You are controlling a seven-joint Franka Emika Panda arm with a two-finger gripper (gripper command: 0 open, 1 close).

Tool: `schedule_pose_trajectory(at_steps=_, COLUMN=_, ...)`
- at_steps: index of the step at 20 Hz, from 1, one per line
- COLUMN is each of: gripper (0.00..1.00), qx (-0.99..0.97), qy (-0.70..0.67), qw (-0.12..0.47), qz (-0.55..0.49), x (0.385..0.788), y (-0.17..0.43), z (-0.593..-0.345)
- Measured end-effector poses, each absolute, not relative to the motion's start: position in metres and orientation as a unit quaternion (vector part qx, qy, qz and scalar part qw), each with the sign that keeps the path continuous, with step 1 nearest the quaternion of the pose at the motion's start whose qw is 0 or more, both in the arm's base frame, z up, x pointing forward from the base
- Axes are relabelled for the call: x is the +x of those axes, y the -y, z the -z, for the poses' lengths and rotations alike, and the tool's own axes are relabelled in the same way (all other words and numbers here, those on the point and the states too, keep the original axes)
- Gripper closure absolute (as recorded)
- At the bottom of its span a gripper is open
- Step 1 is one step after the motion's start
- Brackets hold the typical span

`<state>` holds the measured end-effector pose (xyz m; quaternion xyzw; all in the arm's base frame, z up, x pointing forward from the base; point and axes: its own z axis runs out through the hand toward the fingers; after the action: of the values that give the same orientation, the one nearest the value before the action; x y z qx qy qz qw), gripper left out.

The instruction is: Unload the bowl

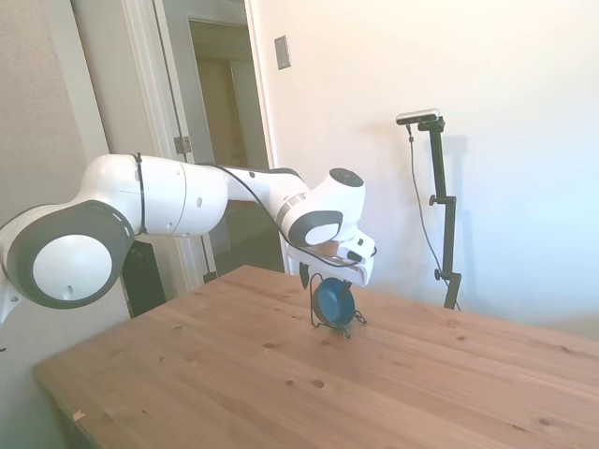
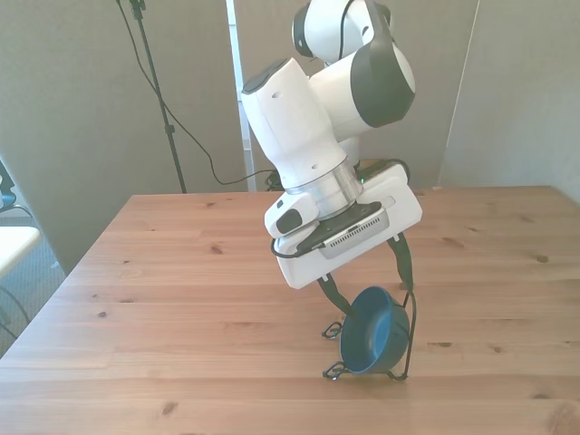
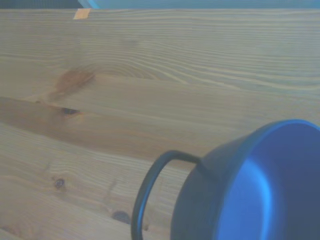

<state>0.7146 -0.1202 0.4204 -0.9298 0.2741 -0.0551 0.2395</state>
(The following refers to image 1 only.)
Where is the silver exterior camera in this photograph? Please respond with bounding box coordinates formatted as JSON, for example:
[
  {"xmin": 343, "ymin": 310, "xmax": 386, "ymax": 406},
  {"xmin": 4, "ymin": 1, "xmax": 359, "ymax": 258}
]
[{"xmin": 395, "ymin": 108, "xmax": 443, "ymax": 127}]

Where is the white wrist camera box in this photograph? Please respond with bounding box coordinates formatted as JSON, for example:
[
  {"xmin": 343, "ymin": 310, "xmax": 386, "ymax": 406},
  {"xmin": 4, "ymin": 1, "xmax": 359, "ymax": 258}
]
[{"xmin": 337, "ymin": 229, "xmax": 378, "ymax": 264}]

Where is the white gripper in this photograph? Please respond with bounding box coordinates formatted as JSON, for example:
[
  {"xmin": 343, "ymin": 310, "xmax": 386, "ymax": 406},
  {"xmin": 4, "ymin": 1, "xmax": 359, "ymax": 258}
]
[{"xmin": 285, "ymin": 246, "xmax": 377, "ymax": 304}]

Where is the black box under arm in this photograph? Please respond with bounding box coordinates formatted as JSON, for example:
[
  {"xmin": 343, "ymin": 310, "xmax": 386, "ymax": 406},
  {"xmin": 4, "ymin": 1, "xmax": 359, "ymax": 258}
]
[{"xmin": 124, "ymin": 239, "xmax": 167, "ymax": 320}]

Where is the camera on black stand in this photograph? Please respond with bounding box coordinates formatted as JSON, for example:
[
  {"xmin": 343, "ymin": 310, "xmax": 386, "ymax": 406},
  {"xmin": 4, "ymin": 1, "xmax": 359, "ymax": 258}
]
[{"xmin": 405, "ymin": 123, "xmax": 463, "ymax": 312}]

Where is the blue bowl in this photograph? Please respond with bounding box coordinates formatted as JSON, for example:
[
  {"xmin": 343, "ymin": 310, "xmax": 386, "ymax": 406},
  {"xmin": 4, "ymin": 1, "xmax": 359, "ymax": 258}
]
[{"xmin": 312, "ymin": 277, "xmax": 356, "ymax": 326}]

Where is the grey wall switch plate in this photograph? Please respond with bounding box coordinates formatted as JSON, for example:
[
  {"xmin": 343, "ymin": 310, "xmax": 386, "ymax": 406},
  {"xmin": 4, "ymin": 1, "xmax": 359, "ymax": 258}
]
[{"xmin": 273, "ymin": 35, "xmax": 293, "ymax": 71}]

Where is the black camera stand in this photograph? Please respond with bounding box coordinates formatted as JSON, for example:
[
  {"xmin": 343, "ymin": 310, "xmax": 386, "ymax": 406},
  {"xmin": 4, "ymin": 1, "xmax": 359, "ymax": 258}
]
[{"xmin": 416, "ymin": 117, "xmax": 463, "ymax": 311}]

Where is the wooden hallway door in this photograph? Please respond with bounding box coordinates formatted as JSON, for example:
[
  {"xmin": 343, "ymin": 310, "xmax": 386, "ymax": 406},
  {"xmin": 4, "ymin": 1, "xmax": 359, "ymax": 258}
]
[{"xmin": 195, "ymin": 59, "xmax": 255, "ymax": 169}]

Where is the black wire dish rack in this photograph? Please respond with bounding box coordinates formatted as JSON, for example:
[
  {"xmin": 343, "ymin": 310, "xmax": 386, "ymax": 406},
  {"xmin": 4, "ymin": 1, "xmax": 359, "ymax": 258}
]
[{"xmin": 308, "ymin": 272, "xmax": 368, "ymax": 340}]

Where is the white open door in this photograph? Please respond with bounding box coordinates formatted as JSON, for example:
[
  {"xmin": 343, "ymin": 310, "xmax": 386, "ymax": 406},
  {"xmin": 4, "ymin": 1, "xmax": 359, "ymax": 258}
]
[{"xmin": 153, "ymin": 0, "xmax": 231, "ymax": 282}]

